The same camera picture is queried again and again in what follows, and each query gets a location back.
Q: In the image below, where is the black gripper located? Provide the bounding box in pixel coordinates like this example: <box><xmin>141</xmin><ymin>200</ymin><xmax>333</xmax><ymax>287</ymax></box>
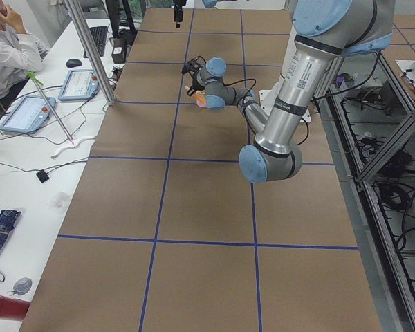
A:
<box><xmin>187</xmin><ymin>71</ymin><xmax>205</xmax><ymax>96</ymax></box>
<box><xmin>173</xmin><ymin>0</ymin><xmax>186</xmax><ymax>28</ymax></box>

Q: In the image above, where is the orange highlighter pen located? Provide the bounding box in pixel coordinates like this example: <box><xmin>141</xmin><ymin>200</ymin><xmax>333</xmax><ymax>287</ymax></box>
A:
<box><xmin>192</xmin><ymin>91</ymin><xmax>206</xmax><ymax>107</ymax></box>

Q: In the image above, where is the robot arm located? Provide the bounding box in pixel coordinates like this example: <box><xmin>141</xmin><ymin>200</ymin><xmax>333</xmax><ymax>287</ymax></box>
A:
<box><xmin>182</xmin><ymin>0</ymin><xmax>395</xmax><ymax>183</ymax></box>
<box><xmin>172</xmin><ymin>0</ymin><xmax>228</xmax><ymax>28</ymax></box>

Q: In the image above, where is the pink mesh pen holder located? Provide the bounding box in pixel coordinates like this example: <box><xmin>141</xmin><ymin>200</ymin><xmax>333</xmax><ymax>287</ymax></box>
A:
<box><xmin>194</xmin><ymin>91</ymin><xmax>208</xmax><ymax>108</ymax></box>

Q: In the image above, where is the black cardboard box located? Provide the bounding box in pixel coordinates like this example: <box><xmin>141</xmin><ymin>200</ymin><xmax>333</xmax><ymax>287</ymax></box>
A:
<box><xmin>111</xmin><ymin>38</ymin><xmax>127</xmax><ymax>64</ymax></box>

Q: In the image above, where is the black keyboard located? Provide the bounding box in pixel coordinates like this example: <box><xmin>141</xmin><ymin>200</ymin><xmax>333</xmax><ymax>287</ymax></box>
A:
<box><xmin>89</xmin><ymin>26</ymin><xmax>108</xmax><ymax>57</ymax></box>

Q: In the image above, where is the far teach pendant tablet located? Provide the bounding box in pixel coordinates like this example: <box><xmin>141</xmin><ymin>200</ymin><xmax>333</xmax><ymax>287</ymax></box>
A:
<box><xmin>58</xmin><ymin>69</ymin><xmax>99</xmax><ymax>102</ymax></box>

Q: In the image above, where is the teach pendant tablet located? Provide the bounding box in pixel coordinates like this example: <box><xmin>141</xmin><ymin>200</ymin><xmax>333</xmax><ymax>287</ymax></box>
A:
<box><xmin>58</xmin><ymin>69</ymin><xmax>99</xmax><ymax>102</ymax></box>
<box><xmin>0</xmin><ymin>95</ymin><xmax>51</xmax><ymax>133</ymax></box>

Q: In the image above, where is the black computer mouse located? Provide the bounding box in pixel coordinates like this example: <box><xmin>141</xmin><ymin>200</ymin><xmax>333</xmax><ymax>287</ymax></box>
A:
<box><xmin>66</xmin><ymin>58</ymin><xmax>82</xmax><ymax>68</ymax></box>

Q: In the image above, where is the near teach pendant tablet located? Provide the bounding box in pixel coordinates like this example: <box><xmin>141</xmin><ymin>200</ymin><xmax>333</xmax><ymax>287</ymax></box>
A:
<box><xmin>0</xmin><ymin>95</ymin><xmax>51</xmax><ymax>133</ymax></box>

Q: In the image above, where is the seated person white shirt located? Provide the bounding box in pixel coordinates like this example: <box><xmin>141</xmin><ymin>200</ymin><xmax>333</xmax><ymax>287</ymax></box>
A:
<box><xmin>0</xmin><ymin>1</ymin><xmax>50</xmax><ymax>111</ymax></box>

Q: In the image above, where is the small black usb hub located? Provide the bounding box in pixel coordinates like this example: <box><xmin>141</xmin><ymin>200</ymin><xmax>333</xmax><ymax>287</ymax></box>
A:
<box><xmin>36</xmin><ymin>169</ymin><xmax>50</xmax><ymax>183</ymax></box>

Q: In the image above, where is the clear plastic bag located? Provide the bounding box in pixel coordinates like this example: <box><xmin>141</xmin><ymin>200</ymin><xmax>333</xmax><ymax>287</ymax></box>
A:
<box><xmin>49</xmin><ymin>192</ymin><xmax>71</xmax><ymax>214</ymax></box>

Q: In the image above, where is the folded dark blue umbrella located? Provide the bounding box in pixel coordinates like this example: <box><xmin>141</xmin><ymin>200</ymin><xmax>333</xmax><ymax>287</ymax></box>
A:
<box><xmin>0</xmin><ymin>210</ymin><xmax>21</xmax><ymax>251</ymax></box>

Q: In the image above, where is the red cylinder bottle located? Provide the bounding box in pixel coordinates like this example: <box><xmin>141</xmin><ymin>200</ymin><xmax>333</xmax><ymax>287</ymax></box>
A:
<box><xmin>0</xmin><ymin>295</ymin><xmax>30</xmax><ymax>321</ymax></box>

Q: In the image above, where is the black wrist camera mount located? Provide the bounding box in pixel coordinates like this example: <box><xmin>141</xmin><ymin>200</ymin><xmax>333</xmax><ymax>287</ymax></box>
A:
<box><xmin>181</xmin><ymin>57</ymin><xmax>203</xmax><ymax>75</ymax></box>

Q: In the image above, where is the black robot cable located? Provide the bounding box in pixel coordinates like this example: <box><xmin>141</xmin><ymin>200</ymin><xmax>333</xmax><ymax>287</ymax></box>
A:
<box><xmin>193</xmin><ymin>55</ymin><xmax>381</xmax><ymax>146</ymax></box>

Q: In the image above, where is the aluminium frame post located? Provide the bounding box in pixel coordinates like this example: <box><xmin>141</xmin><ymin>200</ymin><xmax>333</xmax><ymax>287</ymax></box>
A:
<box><xmin>64</xmin><ymin>0</ymin><xmax>116</xmax><ymax>106</ymax></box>

